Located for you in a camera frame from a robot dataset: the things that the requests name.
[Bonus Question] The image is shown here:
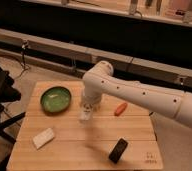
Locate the white sponge block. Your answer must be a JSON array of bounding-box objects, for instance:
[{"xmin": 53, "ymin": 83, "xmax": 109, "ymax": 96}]
[{"xmin": 33, "ymin": 128, "xmax": 55, "ymax": 149}]

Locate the black cable on floor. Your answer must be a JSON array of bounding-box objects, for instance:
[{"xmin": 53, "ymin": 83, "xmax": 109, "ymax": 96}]
[{"xmin": 13, "ymin": 39, "xmax": 32, "ymax": 81}]

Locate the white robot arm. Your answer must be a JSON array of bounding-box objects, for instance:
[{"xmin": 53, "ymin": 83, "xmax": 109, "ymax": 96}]
[{"xmin": 80, "ymin": 61, "xmax": 192, "ymax": 171}]

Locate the green ceramic bowl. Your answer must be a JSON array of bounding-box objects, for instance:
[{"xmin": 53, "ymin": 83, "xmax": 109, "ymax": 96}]
[{"xmin": 40, "ymin": 86, "xmax": 72, "ymax": 113}]

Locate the clear plastic bottle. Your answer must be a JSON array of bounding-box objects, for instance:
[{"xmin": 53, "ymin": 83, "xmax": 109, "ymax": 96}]
[{"xmin": 80, "ymin": 107, "xmax": 92, "ymax": 122}]

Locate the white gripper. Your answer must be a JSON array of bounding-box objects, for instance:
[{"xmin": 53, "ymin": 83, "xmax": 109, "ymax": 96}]
[{"xmin": 80, "ymin": 96, "xmax": 101, "ymax": 110}]

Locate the orange carrot toy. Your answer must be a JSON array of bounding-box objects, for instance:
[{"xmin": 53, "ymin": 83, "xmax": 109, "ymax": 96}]
[{"xmin": 114, "ymin": 102, "xmax": 127, "ymax": 116}]

